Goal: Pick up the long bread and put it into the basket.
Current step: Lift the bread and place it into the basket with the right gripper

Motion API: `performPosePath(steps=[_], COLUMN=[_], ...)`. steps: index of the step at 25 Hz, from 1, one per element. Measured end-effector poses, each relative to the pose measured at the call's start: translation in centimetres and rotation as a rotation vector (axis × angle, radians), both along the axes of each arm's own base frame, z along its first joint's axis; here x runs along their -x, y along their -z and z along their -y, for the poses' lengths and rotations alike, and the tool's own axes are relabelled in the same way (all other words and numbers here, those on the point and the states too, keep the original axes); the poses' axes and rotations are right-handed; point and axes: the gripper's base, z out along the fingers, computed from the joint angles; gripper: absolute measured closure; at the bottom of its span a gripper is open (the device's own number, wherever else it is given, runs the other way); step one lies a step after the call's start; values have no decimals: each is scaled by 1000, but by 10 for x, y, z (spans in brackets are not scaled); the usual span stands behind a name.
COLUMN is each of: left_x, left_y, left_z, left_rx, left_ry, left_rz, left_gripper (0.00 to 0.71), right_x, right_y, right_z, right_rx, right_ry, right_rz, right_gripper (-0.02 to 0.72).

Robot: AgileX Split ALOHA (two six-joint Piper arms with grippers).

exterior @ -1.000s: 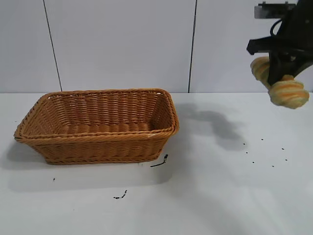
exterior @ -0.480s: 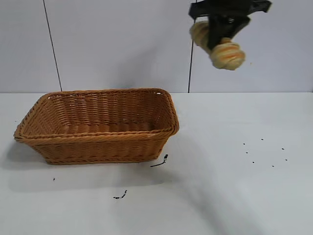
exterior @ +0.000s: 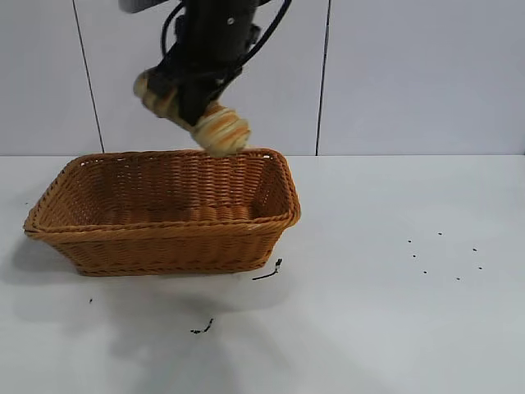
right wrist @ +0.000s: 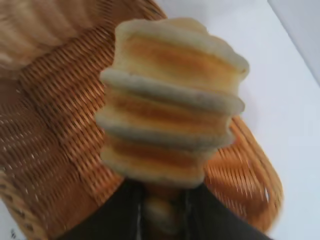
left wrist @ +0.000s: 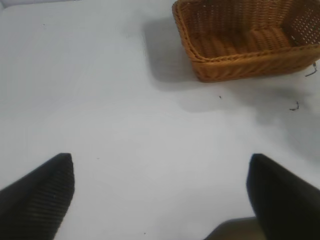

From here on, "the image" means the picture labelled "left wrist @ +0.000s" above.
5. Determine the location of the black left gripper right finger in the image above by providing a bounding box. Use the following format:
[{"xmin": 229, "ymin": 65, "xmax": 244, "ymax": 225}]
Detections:
[{"xmin": 245, "ymin": 153, "xmax": 320, "ymax": 240}]

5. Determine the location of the brown woven wicker basket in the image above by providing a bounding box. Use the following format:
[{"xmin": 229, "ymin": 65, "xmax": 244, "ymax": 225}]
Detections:
[{"xmin": 171, "ymin": 0, "xmax": 320, "ymax": 83}]

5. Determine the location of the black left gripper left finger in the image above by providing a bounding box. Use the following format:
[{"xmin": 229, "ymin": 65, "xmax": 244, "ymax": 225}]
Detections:
[{"xmin": 0, "ymin": 152, "xmax": 76, "ymax": 240}]

